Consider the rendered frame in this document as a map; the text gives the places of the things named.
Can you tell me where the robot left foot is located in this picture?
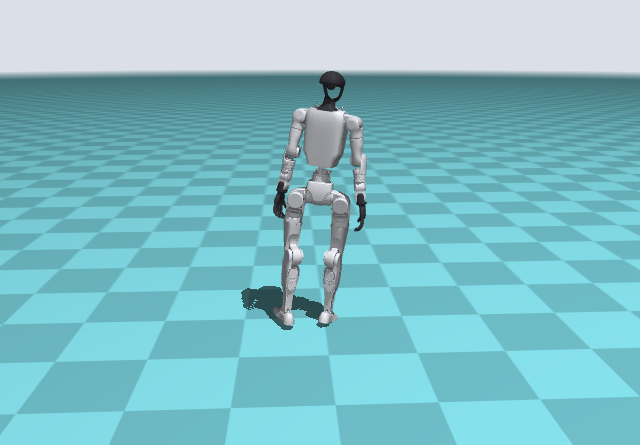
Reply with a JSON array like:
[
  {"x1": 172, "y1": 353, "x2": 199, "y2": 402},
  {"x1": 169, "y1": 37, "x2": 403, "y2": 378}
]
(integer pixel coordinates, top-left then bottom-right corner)
[{"x1": 273, "y1": 306, "x2": 294, "y2": 326}]

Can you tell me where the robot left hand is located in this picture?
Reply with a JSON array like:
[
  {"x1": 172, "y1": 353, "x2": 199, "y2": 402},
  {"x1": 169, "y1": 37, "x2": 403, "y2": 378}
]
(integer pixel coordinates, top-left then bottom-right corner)
[{"x1": 273, "y1": 181, "x2": 288, "y2": 219}]

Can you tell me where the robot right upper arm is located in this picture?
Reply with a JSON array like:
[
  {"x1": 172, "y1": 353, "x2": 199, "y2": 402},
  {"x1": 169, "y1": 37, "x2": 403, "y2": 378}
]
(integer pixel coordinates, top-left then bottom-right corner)
[{"x1": 344, "y1": 114, "x2": 364, "y2": 167}]

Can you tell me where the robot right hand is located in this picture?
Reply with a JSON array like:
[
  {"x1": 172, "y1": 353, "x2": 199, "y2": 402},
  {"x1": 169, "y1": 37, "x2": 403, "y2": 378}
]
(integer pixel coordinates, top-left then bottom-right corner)
[{"x1": 354, "y1": 193, "x2": 367, "y2": 231}]

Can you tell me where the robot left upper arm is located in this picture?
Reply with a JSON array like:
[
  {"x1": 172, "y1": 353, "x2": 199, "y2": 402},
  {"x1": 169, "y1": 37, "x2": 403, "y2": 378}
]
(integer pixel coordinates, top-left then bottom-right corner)
[{"x1": 286, "y1": 108, "x2": 309, "y2": 158}]

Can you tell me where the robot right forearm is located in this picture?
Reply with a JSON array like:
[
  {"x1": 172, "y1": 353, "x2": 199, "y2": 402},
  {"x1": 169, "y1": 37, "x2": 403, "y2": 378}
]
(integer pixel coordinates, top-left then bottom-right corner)
[{"x1": 353, "y1": 154, "x2": 367, "y2": 201}]

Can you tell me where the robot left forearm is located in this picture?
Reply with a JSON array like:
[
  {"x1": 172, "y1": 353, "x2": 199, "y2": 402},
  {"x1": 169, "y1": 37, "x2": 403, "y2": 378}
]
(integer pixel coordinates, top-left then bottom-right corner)
[{"x1": 277, "y1": 145, "x2": 296, "y2": 190}]

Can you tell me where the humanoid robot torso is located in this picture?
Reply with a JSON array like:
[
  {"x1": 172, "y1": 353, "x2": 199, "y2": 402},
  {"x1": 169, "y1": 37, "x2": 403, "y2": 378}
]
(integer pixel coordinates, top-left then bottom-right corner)
[{"x1": 304, "y1": 103, "x2": 348, "y2": 206}]

